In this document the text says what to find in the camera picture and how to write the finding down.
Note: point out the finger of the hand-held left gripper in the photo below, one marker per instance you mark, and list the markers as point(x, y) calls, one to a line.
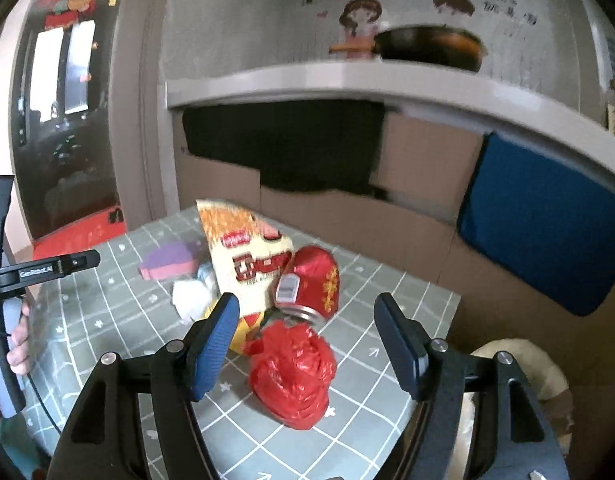
point(72, 262)

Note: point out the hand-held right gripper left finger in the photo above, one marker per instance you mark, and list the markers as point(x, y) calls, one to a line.
point(217, 345)

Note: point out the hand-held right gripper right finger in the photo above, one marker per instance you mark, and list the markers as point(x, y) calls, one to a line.
point(395, 340)

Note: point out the red plastic bag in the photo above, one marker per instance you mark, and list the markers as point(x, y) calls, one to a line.
point(292, 375)

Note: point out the red drink can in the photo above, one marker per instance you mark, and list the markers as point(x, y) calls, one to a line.
point(322, 275)

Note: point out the yellow wafer snack packet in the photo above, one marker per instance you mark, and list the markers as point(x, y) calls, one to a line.
point(237, 245)

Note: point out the white bin with plastic liner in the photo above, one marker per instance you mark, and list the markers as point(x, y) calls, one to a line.
point(542, 370)

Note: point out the person's left hand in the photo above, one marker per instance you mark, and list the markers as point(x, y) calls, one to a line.
point(18, 350)

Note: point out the red door mat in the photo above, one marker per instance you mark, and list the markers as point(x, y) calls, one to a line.
point(72, 237)

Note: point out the small white tissue packet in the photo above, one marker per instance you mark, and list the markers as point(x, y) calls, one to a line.
point(190, 295)

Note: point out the green checked tablecloth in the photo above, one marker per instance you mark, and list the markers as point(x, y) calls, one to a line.
point(112, 310)

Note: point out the purple and pink sponge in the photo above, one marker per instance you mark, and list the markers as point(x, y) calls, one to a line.
point(170, 260)

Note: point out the brown cardboard panel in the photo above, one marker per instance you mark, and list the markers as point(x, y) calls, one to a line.
point(337, 220)

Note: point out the blue cloth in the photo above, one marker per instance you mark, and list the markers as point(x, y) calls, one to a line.
point(537, 220)

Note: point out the black cloth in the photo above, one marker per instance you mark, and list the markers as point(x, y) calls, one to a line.
point(287, 145)

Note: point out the white shelf board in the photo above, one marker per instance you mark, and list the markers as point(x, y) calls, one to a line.
point(267, 82)

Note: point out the black frying pan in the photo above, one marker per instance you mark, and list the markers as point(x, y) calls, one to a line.
point(427, 45)

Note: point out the cartoon figure wall sticker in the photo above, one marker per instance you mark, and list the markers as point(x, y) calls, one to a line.
point(360, 17)
point(453, 5)

